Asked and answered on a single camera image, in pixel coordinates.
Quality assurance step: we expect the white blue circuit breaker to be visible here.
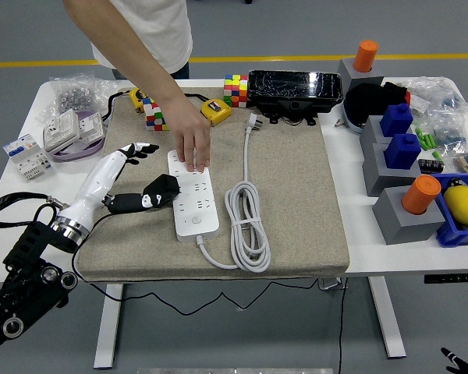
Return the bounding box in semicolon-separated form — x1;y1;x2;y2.
2;133;55;182

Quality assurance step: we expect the yellow round tape measure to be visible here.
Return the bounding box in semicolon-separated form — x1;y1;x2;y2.
102;86;150;122

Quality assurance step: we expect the large clear plastic bag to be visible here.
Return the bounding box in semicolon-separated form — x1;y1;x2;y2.
406;76;468;118

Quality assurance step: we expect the person's right hand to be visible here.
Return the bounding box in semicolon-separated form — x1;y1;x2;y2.
172;108;213;175

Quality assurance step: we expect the black device with glossy screen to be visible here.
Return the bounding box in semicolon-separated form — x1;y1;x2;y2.
247;69;344;127

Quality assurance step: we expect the yellow lemon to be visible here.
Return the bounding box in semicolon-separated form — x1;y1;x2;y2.
442;185;468;227

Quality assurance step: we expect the white power strip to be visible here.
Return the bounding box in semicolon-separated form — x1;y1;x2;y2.
166;149;222;243

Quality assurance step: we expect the black power adapter plug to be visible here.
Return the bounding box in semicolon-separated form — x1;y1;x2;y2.
142;174;182;210

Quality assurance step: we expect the white table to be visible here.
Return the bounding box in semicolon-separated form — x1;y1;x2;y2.
0;76;468;286

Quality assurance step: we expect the black cap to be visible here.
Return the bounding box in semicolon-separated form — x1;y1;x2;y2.
343;81;409;128

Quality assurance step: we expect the purple band loop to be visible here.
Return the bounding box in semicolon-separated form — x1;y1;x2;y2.
48;110;107;163

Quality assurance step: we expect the white power strip cord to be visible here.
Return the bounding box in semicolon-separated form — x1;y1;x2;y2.
197;112;272;273

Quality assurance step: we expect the orange plastic cylinder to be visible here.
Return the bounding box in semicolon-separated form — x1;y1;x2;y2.
401;174;442;216
353;40;380;74

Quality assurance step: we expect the blue stepped plastic block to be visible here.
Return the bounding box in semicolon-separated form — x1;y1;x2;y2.
379;103;414;138
382;133;422;170

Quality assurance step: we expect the yellow boxy tape measure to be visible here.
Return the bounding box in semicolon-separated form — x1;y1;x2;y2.
183;91;233;128

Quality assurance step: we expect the black component strip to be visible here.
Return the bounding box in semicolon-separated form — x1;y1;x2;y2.
417;157;446;175

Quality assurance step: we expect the black hanging cable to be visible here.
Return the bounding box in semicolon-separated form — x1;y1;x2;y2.
337;277;349;374

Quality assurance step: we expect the colourful puzzle cube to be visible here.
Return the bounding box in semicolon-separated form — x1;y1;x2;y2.
141;96;174;132
223;73;250;109

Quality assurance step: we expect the pile of green plastic pieces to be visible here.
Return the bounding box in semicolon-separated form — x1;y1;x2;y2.
414;128;438;151

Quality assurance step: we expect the clear bag of blue parts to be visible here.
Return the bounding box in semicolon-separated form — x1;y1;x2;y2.
432;111;468;155

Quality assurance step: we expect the white round bowl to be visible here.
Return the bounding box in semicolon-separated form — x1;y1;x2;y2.
342;99;366;136

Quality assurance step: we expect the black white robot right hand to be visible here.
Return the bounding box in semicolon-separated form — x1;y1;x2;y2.
440;347;468;374

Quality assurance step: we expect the blue plastic bin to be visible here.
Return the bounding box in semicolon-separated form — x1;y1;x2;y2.
428;172;468;249

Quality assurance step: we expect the grey block with hole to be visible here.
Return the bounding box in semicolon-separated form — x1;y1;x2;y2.
359;115;392;147
361;143;423;198
337;58;385;93
372;185;447;246

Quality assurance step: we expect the clear bag of metal nuts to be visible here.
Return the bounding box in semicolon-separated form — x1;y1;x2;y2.
37;70;112;122

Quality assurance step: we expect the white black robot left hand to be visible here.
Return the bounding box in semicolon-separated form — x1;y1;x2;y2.
60;142;171;234

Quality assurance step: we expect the white wall socket panel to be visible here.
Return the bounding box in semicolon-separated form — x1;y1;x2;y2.
76;111;105;143
42;108;81;153

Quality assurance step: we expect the white table leg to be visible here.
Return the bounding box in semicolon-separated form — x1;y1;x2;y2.
367;276;408;359
93;283;124;369

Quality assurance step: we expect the metal under-table bracket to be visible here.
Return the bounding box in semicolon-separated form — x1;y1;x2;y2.
317;277;349;291

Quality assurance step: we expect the grey-brown mat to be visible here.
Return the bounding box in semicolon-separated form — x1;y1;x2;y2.
76;86;351;282

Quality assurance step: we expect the black table control panel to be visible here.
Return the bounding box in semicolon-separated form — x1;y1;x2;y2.
424;273;468;284

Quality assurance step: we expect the thin black adapter cord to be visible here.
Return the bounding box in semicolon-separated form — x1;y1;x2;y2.
71;209;323;316

